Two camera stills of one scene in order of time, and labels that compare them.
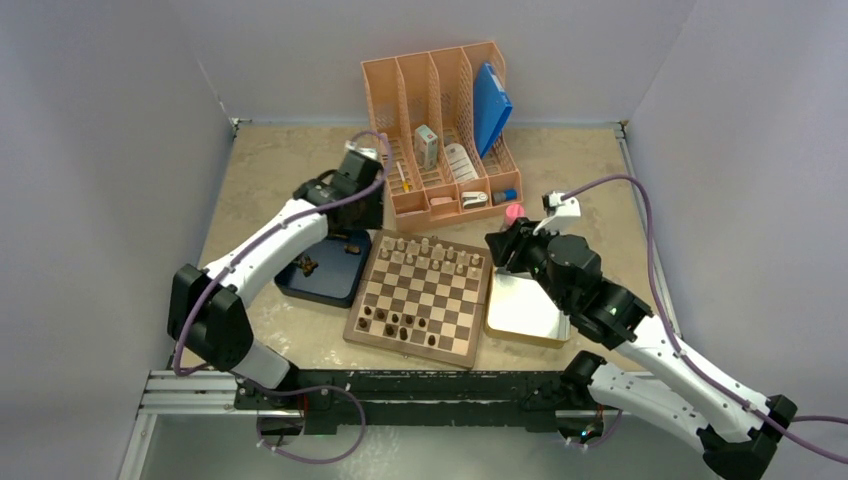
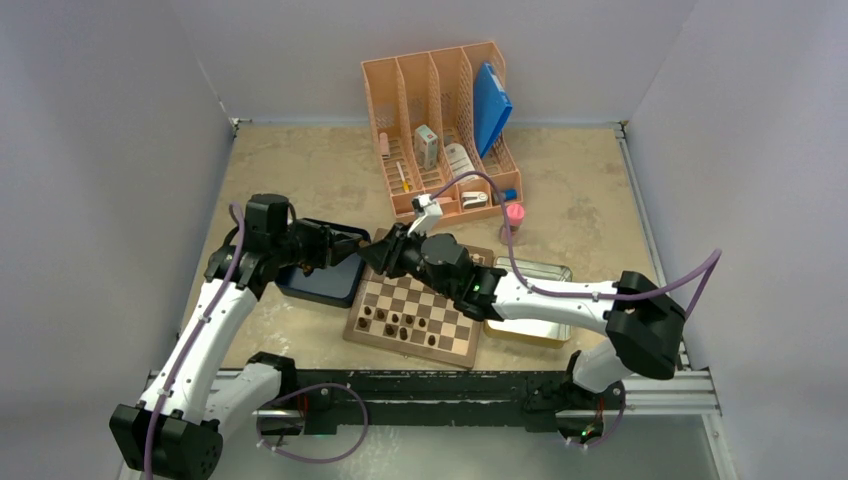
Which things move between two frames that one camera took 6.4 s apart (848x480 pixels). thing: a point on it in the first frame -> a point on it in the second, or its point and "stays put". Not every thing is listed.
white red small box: (426, 146) stays put
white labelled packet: (460, 163) stays put
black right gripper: (519, 238) -> (379, 257)
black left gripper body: (367, 215) -> (310, 244)
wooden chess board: (421, 297) stays put
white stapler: (474, 199) stays put
